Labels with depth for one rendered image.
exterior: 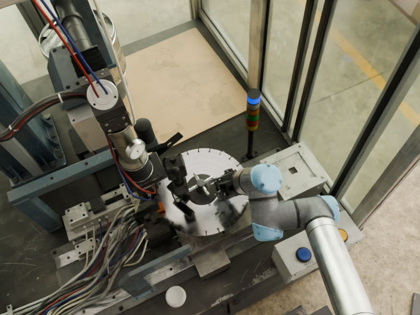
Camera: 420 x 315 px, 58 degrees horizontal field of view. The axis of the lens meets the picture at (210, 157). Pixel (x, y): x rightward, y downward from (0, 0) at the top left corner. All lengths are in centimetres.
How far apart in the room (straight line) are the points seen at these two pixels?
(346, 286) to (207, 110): 109
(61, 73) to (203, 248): 76
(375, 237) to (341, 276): 151
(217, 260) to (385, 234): 128
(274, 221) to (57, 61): 63
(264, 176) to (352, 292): 32
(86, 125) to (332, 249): 62
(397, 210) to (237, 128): 120
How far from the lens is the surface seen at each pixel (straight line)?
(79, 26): 92
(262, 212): 96
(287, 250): 130
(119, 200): 145
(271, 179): 95
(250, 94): 126
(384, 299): 230
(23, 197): 138
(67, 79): 89
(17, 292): 161
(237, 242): 144
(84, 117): 88
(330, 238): 93
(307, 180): 140
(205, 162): 135
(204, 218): 127
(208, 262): 136
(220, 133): 166
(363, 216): 137
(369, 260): 233
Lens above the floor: 213
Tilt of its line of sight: 60 degrees down
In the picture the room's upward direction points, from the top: 7 degrees counter-clockwise
